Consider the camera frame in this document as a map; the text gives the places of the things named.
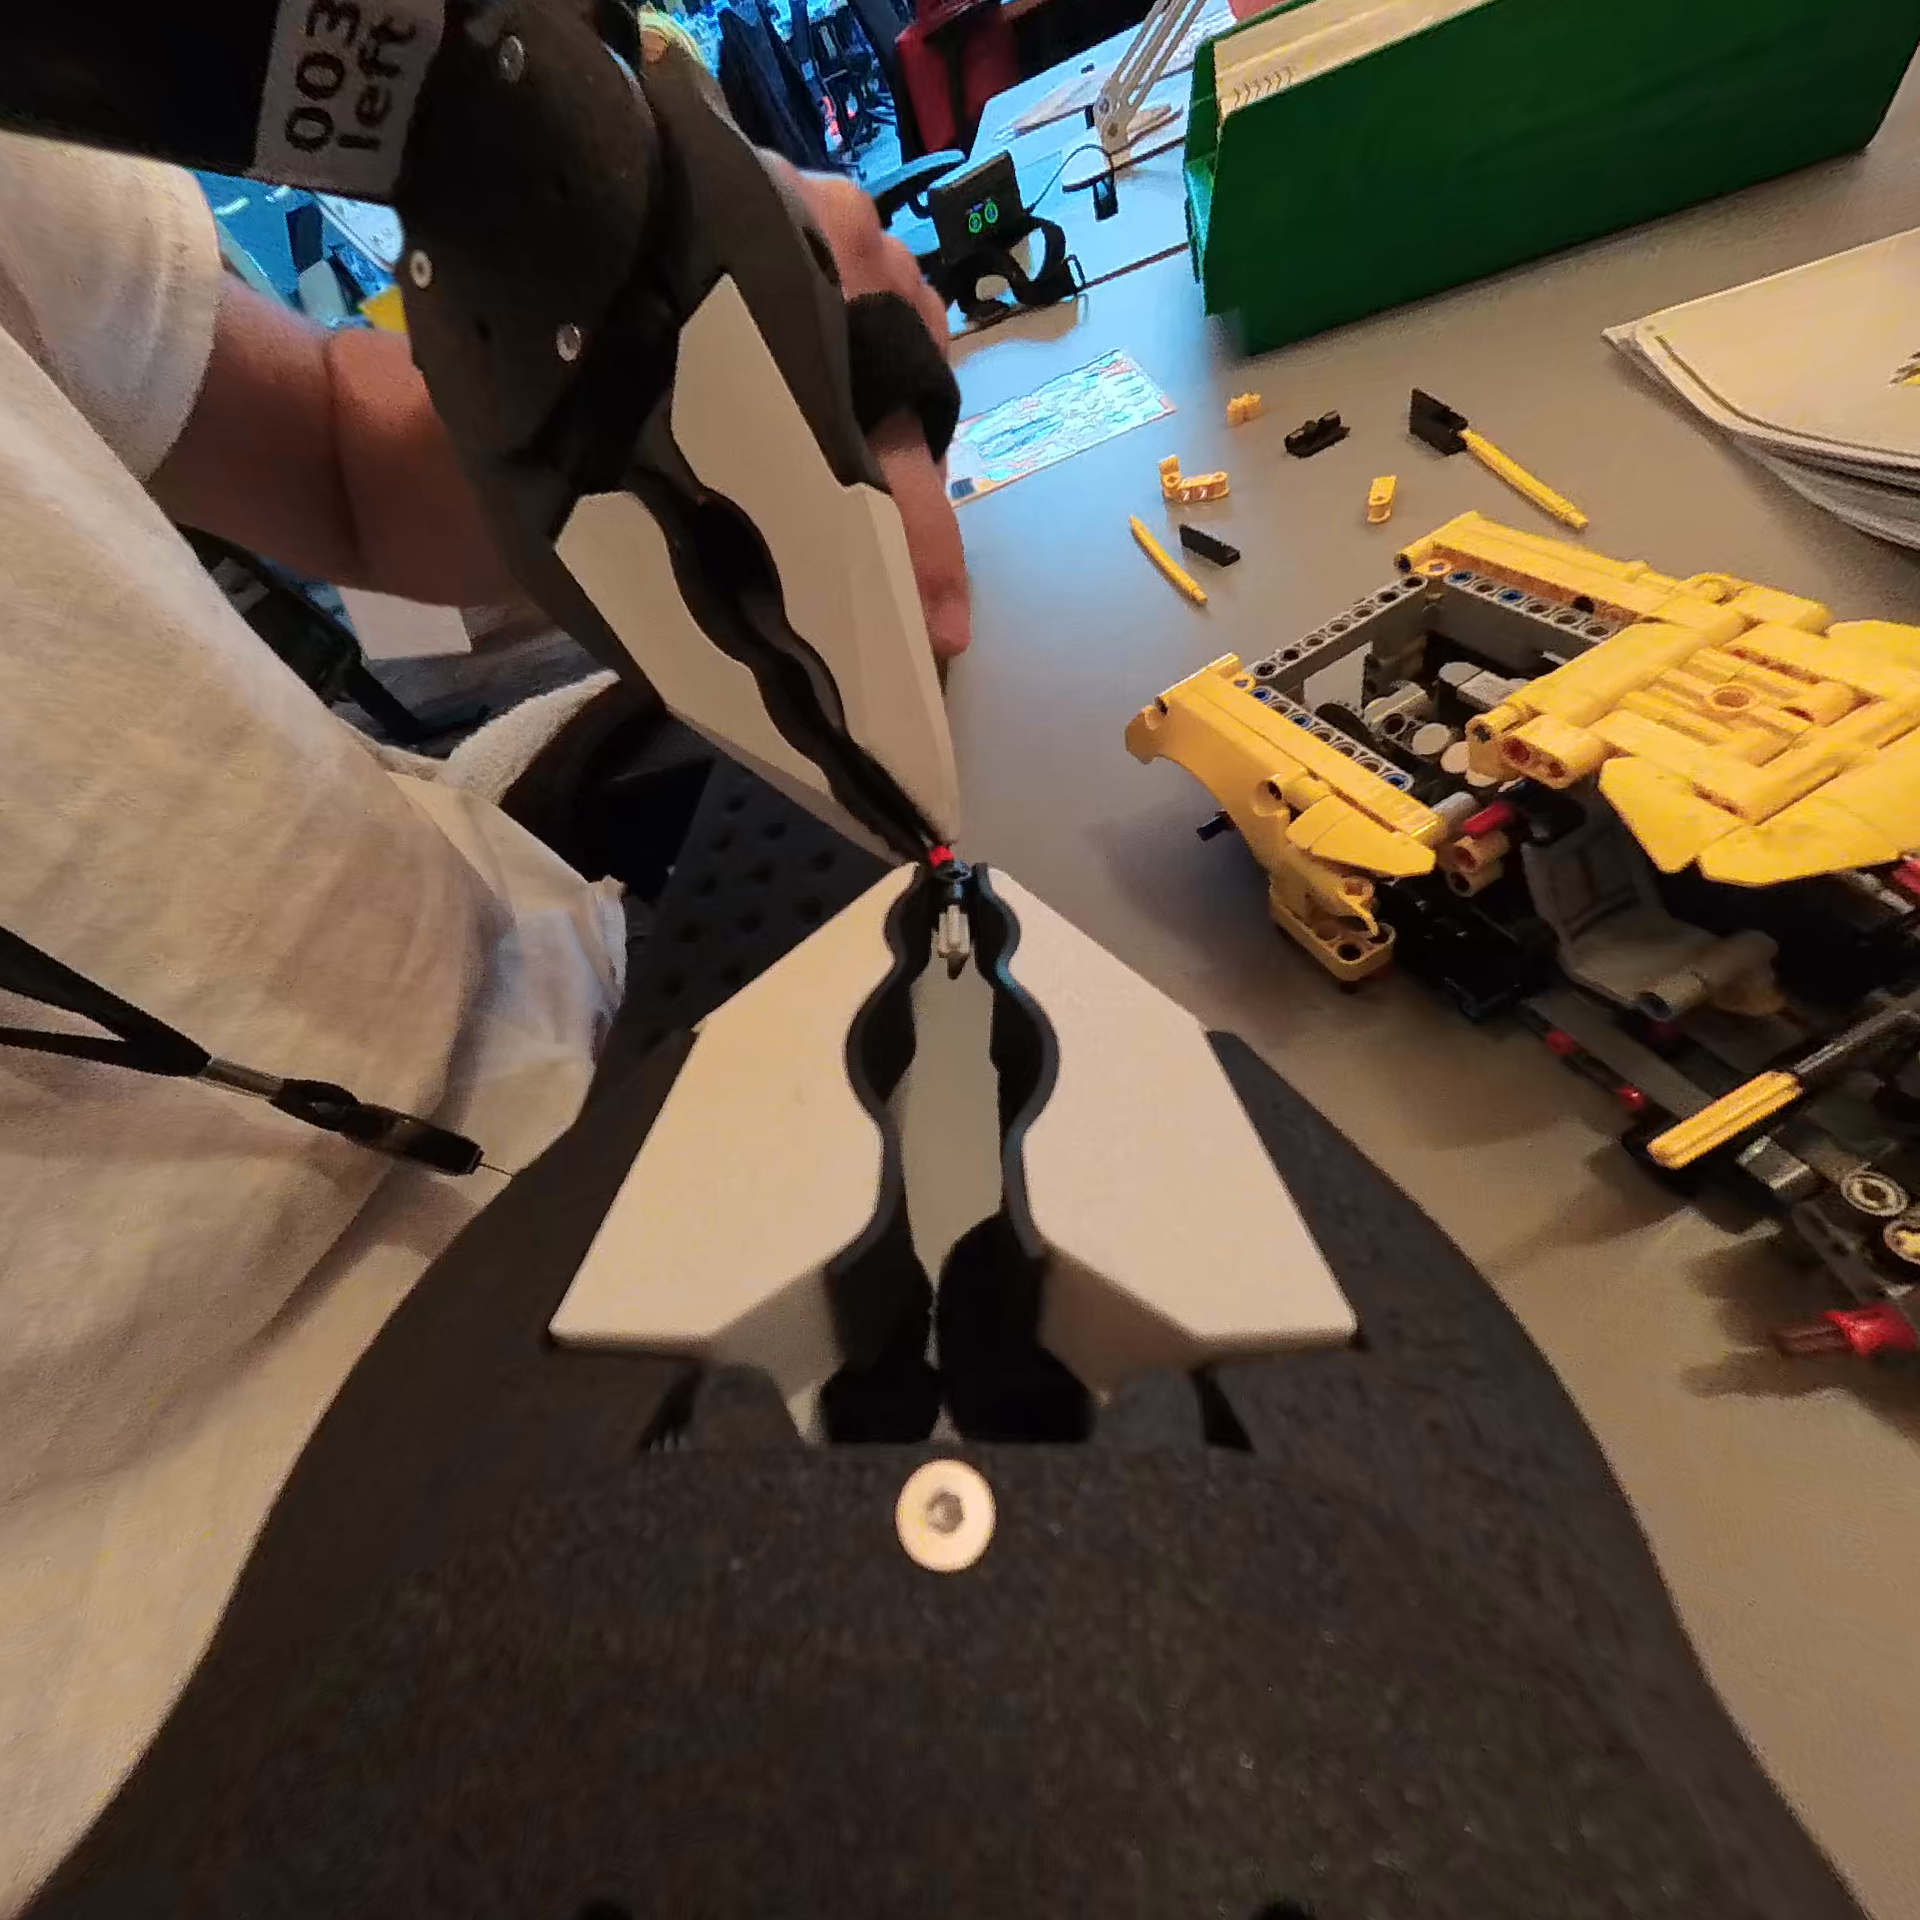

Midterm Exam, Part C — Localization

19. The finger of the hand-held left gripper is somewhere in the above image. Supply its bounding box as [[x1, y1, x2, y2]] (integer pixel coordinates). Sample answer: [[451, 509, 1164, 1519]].
[[555, 492, 906, 867], [668, 277, 963, 842]]

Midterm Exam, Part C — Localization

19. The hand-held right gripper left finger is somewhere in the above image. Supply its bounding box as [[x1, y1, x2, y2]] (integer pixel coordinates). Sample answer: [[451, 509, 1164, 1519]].
[[546, 867, 936, 1373]]

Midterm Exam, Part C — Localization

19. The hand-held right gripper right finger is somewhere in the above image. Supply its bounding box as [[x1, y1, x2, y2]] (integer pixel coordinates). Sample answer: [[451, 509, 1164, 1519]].
[[968, 867, 1360, 1403]]

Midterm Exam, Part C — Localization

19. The yellow toy brick car model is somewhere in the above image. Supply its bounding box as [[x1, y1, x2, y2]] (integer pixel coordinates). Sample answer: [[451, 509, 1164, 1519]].
[[1125, 509, 1920, 1360]]

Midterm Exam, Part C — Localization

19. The person's left forearm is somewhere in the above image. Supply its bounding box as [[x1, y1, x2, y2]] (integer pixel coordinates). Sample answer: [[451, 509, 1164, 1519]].
[[151, 277, 520, 607]]

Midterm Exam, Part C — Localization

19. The person's left hand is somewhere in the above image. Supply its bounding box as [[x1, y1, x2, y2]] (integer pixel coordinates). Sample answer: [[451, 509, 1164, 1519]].
[[762, 151, 977, 665]]

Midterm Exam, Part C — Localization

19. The black dimpled chair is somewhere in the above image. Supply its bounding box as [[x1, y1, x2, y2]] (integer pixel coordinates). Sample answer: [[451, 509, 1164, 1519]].
[[504, 675, 904, 1051]]

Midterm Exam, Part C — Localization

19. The colourful sticker sheet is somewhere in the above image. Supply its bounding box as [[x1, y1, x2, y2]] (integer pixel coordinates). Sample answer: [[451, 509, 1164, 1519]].
[[943, 348, 1177, 509]]

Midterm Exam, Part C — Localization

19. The yellow thin toy rod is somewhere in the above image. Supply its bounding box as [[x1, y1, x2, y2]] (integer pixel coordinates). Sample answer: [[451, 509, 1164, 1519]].
[[1128, 515, 1210, 609], [1458, 427, 1589, 531]]

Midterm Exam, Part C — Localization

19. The small black toy robot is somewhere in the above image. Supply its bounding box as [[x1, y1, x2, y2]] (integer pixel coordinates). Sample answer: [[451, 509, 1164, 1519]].
[[921, 151, 1089, 324]]

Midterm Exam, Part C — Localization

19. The red office chair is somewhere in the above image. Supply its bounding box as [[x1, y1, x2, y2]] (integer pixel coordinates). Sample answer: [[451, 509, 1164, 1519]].
[[897, 0, 1024, 154]]

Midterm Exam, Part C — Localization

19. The wooden document stand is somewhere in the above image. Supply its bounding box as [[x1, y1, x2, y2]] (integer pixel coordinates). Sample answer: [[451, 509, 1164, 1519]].
[[1001, 0, 1220, 164]]

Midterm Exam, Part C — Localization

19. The white paper stack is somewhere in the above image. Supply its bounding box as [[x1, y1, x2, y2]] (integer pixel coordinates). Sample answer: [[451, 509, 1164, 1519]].
[[1211, 0, 1501, 120]]

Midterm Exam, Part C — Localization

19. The green storage bin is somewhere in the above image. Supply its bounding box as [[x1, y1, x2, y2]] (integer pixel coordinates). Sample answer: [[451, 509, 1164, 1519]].
[[1183, 0, 1920, 357]]

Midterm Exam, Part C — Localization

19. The open instruction booklet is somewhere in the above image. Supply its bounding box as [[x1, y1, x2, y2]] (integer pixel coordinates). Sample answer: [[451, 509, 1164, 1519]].
[[1602, 225, 1920, 549]]

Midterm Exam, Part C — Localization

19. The black lanyard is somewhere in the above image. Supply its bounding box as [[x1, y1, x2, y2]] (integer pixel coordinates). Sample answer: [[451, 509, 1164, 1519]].
[[0, 922, 489, 1179]]

